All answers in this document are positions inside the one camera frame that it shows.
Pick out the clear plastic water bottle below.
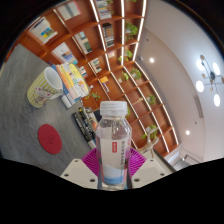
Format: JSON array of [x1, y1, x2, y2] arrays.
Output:
[[95, 100, 133, 192]]

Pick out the orange wooden shelf unit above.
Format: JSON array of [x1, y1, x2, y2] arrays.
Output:
[[19, 0, 180, 158]]

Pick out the white counter with dark top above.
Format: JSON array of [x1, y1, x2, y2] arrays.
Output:
[[151, 149, 178, 174]]

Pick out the branched ceiling lamp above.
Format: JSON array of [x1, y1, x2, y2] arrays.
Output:
[[195, 54, 224, 108]]

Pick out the ceiling air vent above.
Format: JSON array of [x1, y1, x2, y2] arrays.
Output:
[[194, 96, 204, 118]]

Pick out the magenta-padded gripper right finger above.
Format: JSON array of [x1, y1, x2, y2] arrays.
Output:
[[128, 147, 167, 189]]

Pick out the yellow striped ceramic mug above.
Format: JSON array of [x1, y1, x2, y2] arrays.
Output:
[[26, 66, 64, 109]]

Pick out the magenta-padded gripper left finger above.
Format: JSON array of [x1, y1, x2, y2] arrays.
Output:
[[60, 147, 101, 190]]

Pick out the flat round red coaster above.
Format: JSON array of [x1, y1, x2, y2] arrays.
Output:
[[37, 123, 63, 155]]

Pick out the stack of colourful books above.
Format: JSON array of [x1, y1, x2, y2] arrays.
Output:
[[54, 62, 91, 109]]

